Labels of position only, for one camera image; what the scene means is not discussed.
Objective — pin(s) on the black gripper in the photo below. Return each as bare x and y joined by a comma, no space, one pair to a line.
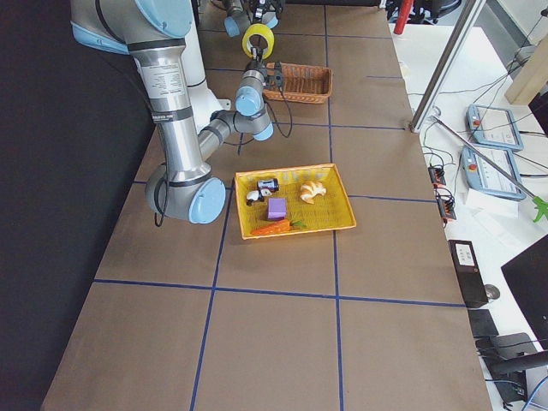
262,9
255,63

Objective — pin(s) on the yellow tape roll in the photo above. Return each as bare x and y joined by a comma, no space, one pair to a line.
259,35

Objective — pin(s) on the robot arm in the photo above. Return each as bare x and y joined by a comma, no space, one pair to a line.
161,37
240,15

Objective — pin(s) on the brown wicker basket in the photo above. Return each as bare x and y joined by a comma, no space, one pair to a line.
305,84

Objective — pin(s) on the yellow plastic basket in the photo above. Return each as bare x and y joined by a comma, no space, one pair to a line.
330,212

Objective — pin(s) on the small black battery can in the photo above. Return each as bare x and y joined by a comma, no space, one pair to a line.
270,184

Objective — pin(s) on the toy panda figure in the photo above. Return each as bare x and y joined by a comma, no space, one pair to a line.
257,195

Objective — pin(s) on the red cylinder object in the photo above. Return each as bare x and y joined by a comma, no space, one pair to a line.
404,11

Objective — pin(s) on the toy croissant bread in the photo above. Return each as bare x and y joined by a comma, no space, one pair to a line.
309,190

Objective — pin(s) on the purple foam cube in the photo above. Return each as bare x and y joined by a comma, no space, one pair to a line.
276,209

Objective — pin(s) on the orange toy carrot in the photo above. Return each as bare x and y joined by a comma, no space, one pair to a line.
279,227

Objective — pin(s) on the far teach pendant tablet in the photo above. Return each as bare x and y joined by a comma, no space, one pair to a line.
493,126

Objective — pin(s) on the teach pendant tablet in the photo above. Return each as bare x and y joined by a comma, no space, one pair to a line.
493,126
483,178

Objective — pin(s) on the near teach pendant tablet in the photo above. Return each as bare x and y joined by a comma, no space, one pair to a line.
483,178

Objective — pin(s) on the black power adapter box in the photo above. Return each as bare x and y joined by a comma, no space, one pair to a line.
468,273

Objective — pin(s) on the reacher grabber stick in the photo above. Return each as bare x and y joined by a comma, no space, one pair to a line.
540,204

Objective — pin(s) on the black monitor screen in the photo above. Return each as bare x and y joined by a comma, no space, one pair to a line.
526,276

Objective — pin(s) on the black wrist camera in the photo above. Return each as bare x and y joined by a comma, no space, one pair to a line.
274,77

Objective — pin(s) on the aluminium frame post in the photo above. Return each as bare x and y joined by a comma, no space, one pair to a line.
457,39

